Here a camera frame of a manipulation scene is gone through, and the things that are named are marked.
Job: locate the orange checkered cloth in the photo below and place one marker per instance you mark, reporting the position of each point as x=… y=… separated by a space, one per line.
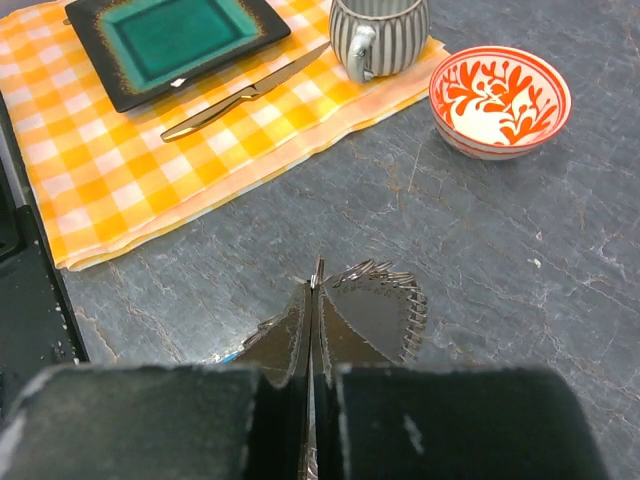
x=105 y=182

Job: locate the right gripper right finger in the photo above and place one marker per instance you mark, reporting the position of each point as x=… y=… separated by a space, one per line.
x=382 y=421

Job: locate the red white patterned bowl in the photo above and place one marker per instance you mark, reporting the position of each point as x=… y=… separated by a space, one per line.
x=498 y=103

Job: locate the grey striped mug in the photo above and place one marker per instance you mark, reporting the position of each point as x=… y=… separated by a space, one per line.
x=378 y=38

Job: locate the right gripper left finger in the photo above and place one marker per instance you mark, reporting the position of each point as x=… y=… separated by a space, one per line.
x=245 y=419

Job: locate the blue tag keyring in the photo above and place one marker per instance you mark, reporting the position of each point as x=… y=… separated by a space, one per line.
x=367 y=314

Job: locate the black teal square plate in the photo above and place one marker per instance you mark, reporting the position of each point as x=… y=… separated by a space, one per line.
x=141 y=49

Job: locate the silver knife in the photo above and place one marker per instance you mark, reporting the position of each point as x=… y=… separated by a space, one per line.
x=248 y=93

